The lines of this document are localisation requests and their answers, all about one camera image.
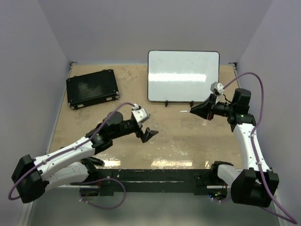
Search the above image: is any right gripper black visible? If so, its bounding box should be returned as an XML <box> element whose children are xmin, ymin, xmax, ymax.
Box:
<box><xmin>190</xmin><ymin>93</ymin><xmax>235</xmax><ymax>121</ymax></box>

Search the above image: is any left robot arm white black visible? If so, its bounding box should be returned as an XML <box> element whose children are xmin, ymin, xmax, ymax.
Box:
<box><xmin>8</xmin><ymin>109</ymin><xmax>158</xmax><ymax>203</ymax></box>

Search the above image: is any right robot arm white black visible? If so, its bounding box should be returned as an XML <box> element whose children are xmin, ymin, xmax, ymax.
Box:
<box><xmin>190</xmin><ymin>88</ymin><xmax>279</xmax><ymax>208</ymax></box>

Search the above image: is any black white eraser tool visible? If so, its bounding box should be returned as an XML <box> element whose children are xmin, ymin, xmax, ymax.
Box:
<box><xmin>81</xmin><ymin>157</ymin><xmax>105</xmax><ymax>167</ymax></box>

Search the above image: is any black flat case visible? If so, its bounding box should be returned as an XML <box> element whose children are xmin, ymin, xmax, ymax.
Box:
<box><xmin>66</xmin><ymin>69</ymin><xmax>120</xmax><ymax>110</ymax></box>

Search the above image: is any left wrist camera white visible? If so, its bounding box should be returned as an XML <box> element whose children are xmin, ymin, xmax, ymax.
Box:
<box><xmin>131</xmin><ymin>104</ymin><xmax>150</xmax><ymax>123</ymax></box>

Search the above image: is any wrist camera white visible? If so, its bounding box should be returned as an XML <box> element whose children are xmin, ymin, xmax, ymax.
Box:
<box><xmin>210</xmin><ymin>82</ymin><xmax>224</xmax><ymax>103</ymax></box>
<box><xmin>131</xmin><ymin>104</ymin><xmax>150</xmax><ymax>123</ymax></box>

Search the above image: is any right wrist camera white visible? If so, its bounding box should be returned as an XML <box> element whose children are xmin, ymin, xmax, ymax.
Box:
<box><xmin>210</xmin><ymin>82</ymin><xmax>224</xmax><ymax>103</ymax></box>

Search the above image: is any white whiteboard with dark frame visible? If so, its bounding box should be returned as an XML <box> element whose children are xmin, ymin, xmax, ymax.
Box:
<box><xmin>147</xmin><ymin>50</ymin><xmax>220</xmax><ymax>102</ymax></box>

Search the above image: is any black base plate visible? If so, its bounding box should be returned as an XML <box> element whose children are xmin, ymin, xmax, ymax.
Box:
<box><xmin>77</xmin><ymin>168</ymin><xmax>236</xmax><ymax>196</ymax></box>

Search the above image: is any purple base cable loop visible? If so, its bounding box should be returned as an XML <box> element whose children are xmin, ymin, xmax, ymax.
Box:
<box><xmin>79</xmin><ymin>178</ymin><xmax>126</xmax><ymax>209</ymax></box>

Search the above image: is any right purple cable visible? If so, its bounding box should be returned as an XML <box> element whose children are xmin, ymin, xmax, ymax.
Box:
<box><xmin>222</xmin><ymin>72</ymin><xmax>297</xmax><ymax>224</ymax></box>

